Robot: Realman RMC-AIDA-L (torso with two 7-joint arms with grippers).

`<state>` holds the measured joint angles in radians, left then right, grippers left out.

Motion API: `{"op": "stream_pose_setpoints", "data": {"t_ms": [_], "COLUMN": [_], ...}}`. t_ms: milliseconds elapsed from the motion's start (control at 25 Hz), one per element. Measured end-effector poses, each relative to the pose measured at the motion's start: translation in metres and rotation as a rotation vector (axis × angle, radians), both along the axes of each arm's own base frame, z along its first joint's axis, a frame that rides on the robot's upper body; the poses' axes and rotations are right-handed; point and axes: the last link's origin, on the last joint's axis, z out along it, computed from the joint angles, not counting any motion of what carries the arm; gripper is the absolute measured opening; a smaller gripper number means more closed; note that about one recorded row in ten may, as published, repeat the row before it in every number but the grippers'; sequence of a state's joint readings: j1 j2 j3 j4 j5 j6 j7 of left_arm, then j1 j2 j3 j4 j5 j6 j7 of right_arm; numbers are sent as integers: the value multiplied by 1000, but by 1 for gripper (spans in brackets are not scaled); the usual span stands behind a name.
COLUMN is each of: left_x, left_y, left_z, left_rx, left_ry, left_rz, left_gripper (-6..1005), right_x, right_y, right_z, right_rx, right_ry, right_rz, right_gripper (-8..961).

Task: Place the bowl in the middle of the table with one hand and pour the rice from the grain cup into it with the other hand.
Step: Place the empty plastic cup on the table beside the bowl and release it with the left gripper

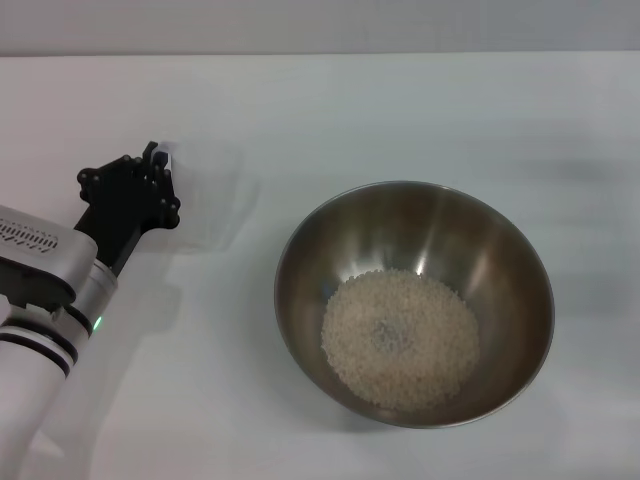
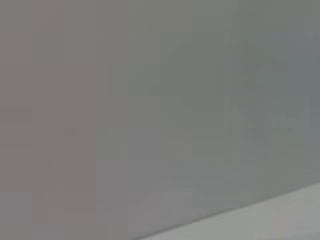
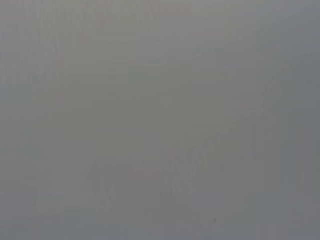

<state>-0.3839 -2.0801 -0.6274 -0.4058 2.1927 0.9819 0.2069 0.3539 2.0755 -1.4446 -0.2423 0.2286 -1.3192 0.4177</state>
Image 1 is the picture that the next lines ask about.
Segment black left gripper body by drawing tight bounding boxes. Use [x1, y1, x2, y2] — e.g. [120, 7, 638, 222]
[73, 173, 177, 279]

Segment clear plastic measuring cup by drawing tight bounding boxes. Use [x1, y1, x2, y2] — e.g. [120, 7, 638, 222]
[167, 142, 261, 251]

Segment stainless steel mixing bowl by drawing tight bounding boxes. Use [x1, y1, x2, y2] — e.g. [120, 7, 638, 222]
[273, 180, 556, 430]

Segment white rice grains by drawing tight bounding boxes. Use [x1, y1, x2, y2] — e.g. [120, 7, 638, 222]
[320, 268, 481, 413]

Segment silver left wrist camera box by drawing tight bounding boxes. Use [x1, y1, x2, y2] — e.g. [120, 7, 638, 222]
[0, 203, 99, 307]

